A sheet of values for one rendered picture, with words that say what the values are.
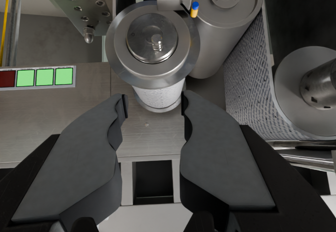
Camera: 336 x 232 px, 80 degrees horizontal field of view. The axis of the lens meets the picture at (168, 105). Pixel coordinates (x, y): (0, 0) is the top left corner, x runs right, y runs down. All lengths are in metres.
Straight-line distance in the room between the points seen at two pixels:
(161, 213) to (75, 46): 2.13
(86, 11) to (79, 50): 1.82
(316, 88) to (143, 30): 0.25
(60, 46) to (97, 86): 1.88
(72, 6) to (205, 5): 0.40
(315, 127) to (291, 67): 0.09
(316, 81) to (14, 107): 0.76
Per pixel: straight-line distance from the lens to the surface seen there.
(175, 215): 0.65
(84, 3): 0.64
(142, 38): 0.31
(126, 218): 0.67
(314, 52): 0.40
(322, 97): 0.34
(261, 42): 0.38
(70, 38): 2.55
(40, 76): 0.75
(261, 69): 0.37
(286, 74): 0.36
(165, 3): 0.33
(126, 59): 0.31
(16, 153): 0.76
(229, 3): 0.37
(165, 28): 0.32
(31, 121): 0.75
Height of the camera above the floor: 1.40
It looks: 10 degrees down
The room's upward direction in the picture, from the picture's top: 177 degrees clockwise
